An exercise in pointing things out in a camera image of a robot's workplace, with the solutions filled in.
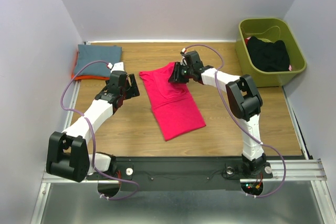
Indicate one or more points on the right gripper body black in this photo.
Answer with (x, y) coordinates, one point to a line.
(190, 71)

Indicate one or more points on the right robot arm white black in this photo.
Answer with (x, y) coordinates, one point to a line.
(244, 103)

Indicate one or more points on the black t shirt in bin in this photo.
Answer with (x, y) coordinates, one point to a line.
(268, 56)

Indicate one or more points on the folded orange t shirt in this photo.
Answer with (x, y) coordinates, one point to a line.
(97, 71)

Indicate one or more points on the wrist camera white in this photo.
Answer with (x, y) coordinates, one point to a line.
(183, 60)
(119, 66)

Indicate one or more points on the folded blue grey t shirt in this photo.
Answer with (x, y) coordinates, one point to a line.
(89, 53)

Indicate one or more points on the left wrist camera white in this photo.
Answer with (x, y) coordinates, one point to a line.
(119, 66)

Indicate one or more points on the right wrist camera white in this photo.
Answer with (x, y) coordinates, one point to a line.
(183, 60)

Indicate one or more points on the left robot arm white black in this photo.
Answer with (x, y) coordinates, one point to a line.
(68, 156)

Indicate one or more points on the olive green plastic bin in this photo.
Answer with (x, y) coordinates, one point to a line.
(268, 30)

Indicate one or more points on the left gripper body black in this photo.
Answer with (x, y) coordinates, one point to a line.
(123, 93)

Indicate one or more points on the pink red t shirt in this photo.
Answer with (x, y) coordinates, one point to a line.
(171, 103)

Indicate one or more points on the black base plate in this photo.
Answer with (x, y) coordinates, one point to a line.
(185, 173)

